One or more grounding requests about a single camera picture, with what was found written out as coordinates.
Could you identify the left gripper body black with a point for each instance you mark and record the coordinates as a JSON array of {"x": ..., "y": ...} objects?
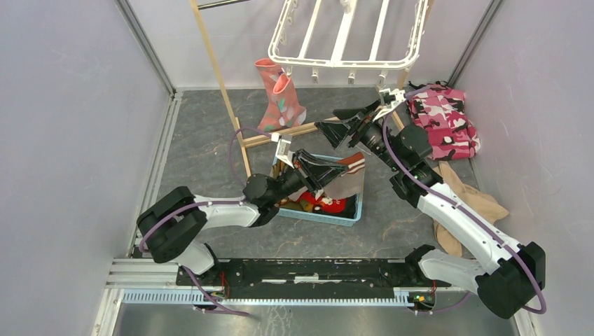
[{"x": 307, "y": 174}]

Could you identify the black metal rod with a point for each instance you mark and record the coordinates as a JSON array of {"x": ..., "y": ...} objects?
[{"x": 217, "y": 4}]

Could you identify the olive yellow sock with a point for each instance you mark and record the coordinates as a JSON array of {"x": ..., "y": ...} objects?
[{"x": 295, "y": 201}]

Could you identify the pink sock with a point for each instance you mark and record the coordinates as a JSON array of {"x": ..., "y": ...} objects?
[
  {"x": 270, "y": 72},
  {"x": 284, "y": 95}
]

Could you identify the pink camouflage bag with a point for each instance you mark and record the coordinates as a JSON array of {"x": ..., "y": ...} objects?
[{"x": 440, "y": 110}]

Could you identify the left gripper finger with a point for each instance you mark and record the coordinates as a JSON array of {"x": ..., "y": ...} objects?
[
  {"x": 323, "y": 177},
  {"x": 313, "y": 164}
]

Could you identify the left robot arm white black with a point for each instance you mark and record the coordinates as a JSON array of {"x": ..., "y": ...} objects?
[{"x": 169, "y": 228}]

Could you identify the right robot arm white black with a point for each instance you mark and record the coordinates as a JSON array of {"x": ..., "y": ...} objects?
[{"x": 507, "y": 276}]

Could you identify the grey brown striped sock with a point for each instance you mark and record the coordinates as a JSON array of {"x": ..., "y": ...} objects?
[{"x": 351, "y": 182}]

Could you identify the toothed cable rail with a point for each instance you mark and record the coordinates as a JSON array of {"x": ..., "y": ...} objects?
[{"x": 195, "y": 297}]

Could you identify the red sock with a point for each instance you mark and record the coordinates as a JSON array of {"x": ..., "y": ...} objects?
[{"x": 322, "y": 204}]

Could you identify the white clip hanger frame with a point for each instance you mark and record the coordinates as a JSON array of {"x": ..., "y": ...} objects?
[{"x": 336, "y": 59}]

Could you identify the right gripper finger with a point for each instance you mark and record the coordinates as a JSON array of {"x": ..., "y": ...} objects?
[
  {"x": 337, "y": 132},
  {"x": 347, "y": 113}
]

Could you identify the blue plastic basket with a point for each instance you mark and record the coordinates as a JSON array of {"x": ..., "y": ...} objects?
[{"x": 347, "y": 218}]

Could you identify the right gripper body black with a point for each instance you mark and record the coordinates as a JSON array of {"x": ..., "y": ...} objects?
[{"x": 368, "y": 131}]

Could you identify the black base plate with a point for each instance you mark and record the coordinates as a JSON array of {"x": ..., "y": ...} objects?
[{"x": 322, "y": 278}]

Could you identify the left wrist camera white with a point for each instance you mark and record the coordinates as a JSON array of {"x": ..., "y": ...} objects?
[{"x": 283, "y": 151}]

